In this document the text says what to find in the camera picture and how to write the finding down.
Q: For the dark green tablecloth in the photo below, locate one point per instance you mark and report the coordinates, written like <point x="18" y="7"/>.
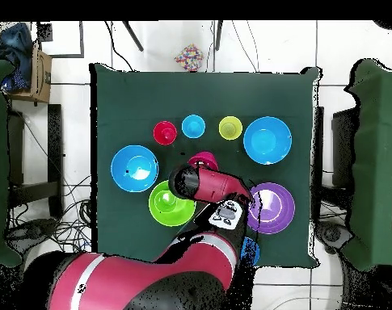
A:
<point x="198" y="97"/>

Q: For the blue denim cloth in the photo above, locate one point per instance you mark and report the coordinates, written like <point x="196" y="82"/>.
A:
<point x="14" y="45"/>

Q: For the grey pedestal foot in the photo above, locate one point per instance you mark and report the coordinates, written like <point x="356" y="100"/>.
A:
<point x="30" y="230"/>
<point x="331" y="234"/>

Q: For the large light blue bowl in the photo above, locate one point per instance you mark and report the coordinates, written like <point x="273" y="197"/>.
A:
<point x="134" y="168"/>
<point x="267" y="140"/>

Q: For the black stool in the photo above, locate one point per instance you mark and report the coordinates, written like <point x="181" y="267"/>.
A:
<point x="342" y="148"/>
<point x="55" y="145"/>

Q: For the small dark blue bowl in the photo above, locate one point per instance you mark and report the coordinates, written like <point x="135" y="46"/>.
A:
<point x="251" y="252"/>

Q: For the pink bowl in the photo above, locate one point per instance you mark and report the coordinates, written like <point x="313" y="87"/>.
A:
<point x="203" y="159"/>

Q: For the yellow cup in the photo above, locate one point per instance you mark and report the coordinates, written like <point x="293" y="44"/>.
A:
<point x="230" y="128"/>

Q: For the colourful patterned box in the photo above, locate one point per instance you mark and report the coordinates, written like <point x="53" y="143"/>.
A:
<point x="189" y="57"/>

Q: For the cardboard box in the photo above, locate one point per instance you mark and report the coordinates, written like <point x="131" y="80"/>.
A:
<point x="40" y="80"/>

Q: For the green bowl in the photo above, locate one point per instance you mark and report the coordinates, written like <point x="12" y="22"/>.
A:
<point x="169" y="214"/>

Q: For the green cup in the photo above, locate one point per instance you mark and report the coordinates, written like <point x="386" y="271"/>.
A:
<point x="165" y="201"/>

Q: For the light blue cup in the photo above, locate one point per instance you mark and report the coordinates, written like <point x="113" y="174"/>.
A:
<point x="193" y="126"/>

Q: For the black tripod leg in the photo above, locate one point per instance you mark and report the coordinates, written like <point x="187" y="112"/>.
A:
<point x="219" y="35"/>
<point x="133" y="37"/>

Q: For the red cup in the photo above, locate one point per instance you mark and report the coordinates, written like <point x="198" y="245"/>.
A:
<point x="165" y="133"/>

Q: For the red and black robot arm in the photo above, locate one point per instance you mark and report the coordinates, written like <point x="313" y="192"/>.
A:
<point x="211" y="187"/>

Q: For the purple bowl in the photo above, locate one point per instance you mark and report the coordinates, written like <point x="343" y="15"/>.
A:
<point x="276" y="210"/>

